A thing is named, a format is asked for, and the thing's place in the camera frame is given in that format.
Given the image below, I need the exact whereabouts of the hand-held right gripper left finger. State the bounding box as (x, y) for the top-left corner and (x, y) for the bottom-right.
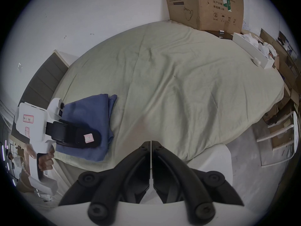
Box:
(58, 140), (151, 221)

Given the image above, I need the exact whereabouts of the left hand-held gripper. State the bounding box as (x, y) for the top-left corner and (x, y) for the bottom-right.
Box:
(14, 98), (102, 196)

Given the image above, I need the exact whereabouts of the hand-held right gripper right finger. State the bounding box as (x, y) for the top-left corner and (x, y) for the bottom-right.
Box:
(152, 140), (245, 223)

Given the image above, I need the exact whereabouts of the dark blue garment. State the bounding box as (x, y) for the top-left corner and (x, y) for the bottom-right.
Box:
(55, 94), (118, 162)

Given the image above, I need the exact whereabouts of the person's left hand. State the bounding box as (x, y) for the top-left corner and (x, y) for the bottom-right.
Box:
(25, 143), (56, 172)

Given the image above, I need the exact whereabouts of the dark padded headboard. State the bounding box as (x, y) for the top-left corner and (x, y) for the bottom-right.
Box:
(11, 52), (70, 136)

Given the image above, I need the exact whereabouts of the white slatted chair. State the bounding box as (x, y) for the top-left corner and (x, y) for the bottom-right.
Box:
(256, 110), (301, 168)

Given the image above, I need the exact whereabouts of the white open box with cloths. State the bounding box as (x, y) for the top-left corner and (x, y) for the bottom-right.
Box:
(232, 32), (276, 69)

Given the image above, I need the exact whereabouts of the pile of cardboard boxes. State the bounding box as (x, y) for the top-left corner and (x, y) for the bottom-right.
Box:
(260, 28), (301, 151)

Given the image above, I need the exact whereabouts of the large brown cardboard carton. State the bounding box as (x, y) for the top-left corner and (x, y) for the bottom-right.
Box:
(162, 0), (244, 32)

